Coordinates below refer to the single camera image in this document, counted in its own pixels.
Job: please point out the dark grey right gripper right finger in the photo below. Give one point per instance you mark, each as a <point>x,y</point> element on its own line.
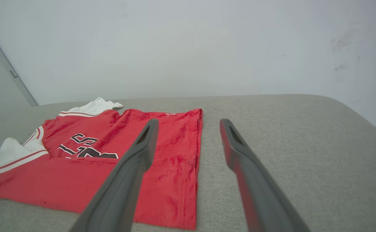
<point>258,193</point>

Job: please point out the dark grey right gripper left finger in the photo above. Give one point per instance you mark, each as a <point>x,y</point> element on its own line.
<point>123,187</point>

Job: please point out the red and white jersey garment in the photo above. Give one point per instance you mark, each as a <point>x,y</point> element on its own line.
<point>62,183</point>

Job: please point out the grey wall frame strip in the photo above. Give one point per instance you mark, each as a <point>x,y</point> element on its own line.
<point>12,73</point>

